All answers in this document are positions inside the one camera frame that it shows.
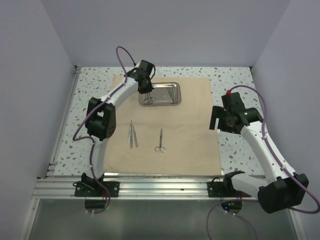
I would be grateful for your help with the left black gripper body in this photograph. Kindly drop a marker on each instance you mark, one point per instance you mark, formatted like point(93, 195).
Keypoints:
point(149, 86)

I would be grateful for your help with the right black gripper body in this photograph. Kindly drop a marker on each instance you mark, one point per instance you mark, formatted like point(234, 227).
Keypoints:
point(224, 123)

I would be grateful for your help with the steel forceps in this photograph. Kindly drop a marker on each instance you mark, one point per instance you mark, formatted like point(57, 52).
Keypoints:
point(149, 99)

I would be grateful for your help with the steel instrument tray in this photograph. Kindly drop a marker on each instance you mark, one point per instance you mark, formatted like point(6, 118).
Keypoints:
point(162, 96)

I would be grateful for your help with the beige surgical cloth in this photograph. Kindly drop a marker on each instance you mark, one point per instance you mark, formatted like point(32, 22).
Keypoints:
point(192, 149)

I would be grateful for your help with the steel surgical scissors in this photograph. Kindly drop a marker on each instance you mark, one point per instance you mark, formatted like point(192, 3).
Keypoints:
point(160, 148)

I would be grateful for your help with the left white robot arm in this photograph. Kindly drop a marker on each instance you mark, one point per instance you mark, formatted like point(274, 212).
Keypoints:
point(100, 120)

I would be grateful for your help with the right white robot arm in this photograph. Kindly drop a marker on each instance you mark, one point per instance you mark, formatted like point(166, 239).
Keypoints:
point(282, 187)

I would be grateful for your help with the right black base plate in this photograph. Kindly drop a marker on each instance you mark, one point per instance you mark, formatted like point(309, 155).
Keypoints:
point(217, 189)

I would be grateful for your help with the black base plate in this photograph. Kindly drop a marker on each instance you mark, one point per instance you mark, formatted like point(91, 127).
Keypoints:
point(217, 189)
point(84, 190)

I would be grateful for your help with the aluminium front rail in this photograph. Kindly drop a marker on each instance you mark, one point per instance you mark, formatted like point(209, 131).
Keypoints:
point(131, 187)

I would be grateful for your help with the aluminium rail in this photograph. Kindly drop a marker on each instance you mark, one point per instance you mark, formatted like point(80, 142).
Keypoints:
point(131, 187)
point(53, 158)

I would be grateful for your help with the aluminium left side rail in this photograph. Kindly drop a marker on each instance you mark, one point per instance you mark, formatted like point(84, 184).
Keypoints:
point(53, 158)

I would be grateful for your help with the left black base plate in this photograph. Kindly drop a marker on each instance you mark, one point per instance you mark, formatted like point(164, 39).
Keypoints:
point(84, 190)

